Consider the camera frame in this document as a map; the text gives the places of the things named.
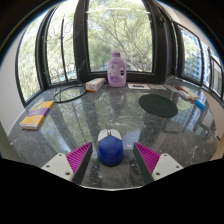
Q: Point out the blue box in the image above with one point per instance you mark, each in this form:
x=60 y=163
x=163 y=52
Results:
x=200 y=104

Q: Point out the purple detergent bottle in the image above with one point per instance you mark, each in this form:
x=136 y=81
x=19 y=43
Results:
x=116 y=71

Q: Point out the dark red book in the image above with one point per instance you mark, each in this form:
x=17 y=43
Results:
x=190 y=93

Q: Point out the round black mouse pad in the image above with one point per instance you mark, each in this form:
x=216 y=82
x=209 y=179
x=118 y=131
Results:
x=158 y=105

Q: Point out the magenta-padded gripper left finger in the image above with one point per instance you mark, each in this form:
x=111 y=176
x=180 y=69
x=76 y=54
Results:
x=58 y=165

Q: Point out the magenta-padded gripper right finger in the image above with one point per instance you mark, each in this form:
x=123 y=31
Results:
x=166 y=165

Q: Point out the orange and white box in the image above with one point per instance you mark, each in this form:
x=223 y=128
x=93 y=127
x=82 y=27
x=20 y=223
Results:
x=95 y=85

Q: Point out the blue and white computer mouse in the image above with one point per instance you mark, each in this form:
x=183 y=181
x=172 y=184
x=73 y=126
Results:
x=110 y=151

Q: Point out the colourful leaflet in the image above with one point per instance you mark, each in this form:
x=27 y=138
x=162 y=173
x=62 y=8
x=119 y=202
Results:
x=158 y=87

